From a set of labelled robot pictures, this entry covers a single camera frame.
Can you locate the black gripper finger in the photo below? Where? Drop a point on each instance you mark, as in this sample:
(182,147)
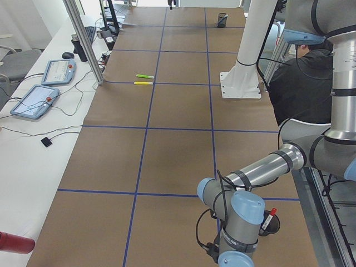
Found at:
(170,4)

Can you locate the red marker pen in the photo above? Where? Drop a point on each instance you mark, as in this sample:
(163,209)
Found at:
(269,218)

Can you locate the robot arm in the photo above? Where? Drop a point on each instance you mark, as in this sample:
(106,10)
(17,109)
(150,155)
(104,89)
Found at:
(230,198)

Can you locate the far black mesh cup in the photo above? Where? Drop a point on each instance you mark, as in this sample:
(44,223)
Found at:
(221,22)

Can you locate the black mesh cup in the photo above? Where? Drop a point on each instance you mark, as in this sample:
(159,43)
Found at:
(221,22)
(272,228)

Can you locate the green marker pen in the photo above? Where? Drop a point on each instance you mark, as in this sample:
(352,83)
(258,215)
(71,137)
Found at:
(145,76)

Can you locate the black keyboard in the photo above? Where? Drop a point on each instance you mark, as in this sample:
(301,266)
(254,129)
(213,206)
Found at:
(91,33)

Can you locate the yellow marker pen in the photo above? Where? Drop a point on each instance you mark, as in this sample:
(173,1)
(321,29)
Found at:
(143,83)

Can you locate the black water bottle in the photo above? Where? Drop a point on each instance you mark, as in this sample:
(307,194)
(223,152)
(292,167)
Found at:
(78,48)

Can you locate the black computer mouse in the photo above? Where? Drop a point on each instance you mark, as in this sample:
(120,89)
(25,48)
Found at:
(68,55)

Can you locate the far blue teach pendant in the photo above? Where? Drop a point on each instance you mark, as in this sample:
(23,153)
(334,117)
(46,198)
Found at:
(59,72)

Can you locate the blue teach pendant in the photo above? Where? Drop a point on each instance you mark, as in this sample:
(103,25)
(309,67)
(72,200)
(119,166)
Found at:
(59,72)
(35,102)

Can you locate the person in black jacket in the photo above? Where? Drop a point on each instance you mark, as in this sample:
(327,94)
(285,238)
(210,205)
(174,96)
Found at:
(301,88)

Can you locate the near blue teach pendant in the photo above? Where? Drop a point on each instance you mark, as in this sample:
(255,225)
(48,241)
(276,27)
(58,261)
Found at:
(35,102)

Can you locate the white chair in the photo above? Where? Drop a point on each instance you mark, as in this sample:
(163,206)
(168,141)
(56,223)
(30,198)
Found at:
(292,129)

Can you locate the small black sensor box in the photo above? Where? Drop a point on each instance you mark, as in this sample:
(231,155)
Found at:
(46,142)

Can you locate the near black mesh cup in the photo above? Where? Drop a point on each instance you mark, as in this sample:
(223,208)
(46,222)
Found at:
(272,228)

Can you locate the red bottle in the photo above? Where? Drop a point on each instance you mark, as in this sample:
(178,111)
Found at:
(16,244)

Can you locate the aluminium frame post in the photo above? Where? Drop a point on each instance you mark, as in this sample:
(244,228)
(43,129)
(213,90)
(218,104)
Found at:
(77,23)

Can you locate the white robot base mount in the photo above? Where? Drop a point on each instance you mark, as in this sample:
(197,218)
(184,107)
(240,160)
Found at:
(242,80)

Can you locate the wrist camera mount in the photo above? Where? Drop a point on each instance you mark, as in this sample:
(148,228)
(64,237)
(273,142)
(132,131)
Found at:
(213,249)

